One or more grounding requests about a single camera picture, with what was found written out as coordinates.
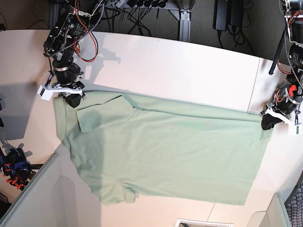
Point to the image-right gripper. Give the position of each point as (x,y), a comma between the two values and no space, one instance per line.
(285,101)

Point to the blue orange clamp pile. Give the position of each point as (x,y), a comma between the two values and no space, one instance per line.
(15,166)

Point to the black robot arm image-left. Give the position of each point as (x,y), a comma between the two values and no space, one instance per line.
(71,21)

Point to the grey partition panel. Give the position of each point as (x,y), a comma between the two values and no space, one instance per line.
(276,214)
(34,206)

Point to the grey partition panel right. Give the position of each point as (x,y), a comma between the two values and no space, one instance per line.
(276,214)

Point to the light green T-shirt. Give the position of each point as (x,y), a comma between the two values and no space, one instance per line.
(125,145)

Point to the grey partition panel left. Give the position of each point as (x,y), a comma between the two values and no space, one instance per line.
(34,206)

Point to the aluminium frame post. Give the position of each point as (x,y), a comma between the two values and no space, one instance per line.
(182,13)

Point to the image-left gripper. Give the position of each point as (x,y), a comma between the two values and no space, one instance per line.
(73,100)

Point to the black power adapter pair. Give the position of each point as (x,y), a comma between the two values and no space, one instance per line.
(228,12)

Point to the patterned grey chair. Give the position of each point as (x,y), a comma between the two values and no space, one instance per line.
(294,206)

